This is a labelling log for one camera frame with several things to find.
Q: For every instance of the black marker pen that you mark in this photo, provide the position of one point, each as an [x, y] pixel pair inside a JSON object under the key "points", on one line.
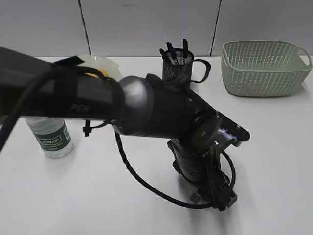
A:
{"points": [[185, 49], [172, 53], [166, 56]]}

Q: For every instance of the black mesh pen holder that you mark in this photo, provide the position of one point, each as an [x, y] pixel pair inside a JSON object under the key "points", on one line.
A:
{"points": [[171, 68]]}

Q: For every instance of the light green plastic basket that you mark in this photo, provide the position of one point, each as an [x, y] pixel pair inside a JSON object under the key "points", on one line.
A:
{"points": [[264, 68]]}

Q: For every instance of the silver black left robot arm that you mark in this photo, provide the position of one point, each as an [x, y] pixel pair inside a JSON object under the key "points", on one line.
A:
{"points": [[197, 134]]}

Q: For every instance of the grey white eraser right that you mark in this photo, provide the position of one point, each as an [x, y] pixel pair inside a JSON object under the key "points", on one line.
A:
{"points": [[195, 198]]}

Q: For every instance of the clear plastic water bottle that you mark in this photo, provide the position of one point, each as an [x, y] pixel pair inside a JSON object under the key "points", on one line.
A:
{"points": [[52, 135]]}

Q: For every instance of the translucent green wavy plate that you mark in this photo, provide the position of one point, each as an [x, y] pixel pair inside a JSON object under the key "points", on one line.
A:
{"points": [[98, 62]]}

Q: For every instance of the yellow mango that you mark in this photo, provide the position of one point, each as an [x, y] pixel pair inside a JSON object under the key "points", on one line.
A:
{"points": [[102, 71]]}

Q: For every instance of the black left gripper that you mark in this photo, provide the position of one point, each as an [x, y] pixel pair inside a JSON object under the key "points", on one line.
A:
{"points": [[204, 172]]}

